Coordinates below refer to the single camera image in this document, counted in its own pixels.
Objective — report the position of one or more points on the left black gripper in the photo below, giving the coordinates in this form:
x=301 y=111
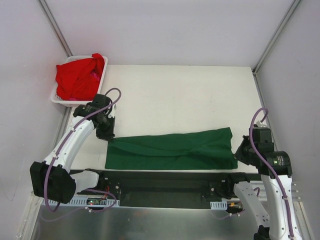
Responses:
x=104 y=132

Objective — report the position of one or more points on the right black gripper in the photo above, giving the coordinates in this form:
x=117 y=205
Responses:
x=243 y=150

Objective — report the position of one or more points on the green t shirt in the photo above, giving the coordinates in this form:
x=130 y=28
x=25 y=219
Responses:
x=204 y=150

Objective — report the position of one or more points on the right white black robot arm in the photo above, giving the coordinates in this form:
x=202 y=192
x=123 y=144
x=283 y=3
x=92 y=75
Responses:
x=275 y=170

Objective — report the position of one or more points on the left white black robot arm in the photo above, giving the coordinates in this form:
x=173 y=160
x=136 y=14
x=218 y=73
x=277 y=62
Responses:
x=51 y=178

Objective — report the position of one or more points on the red t shirt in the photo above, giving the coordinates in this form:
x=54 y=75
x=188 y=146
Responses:
x=79 y=80

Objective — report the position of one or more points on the white plastic basket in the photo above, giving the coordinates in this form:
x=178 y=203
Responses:
x=72 y=103

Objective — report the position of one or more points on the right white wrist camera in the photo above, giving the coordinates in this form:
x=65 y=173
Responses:
x=260 y=124

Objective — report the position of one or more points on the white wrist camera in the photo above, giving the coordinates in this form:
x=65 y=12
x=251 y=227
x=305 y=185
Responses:
x=114 y=107
x=260 y=124

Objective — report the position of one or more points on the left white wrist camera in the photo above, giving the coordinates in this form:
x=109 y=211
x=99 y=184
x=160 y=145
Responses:
x=114 y=107

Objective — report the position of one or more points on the aluminium rail beam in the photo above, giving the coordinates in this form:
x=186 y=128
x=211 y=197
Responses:
x=295 y=192

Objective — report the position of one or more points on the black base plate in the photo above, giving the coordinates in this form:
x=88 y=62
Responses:
x=178 y=190

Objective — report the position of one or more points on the right slotted cable duct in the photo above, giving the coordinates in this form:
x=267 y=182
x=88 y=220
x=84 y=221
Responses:
x=219 y=205

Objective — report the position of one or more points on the slotted cable duct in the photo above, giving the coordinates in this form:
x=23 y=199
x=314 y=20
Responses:
x=219 y=205
x=82 y=201

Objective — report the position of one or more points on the left slotted cable duct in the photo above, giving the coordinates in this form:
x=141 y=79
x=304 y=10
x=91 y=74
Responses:
x=82 y=201

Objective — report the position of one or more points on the right aluminium frame post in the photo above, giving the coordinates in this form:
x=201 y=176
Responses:
x=277 y=33

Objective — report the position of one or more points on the aluminium frame post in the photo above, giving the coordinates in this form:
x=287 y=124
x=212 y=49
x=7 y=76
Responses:
x=55 y=27
x=277 y=33

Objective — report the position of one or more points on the left aluminium frame post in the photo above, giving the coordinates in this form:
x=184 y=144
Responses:
x=55 y=27

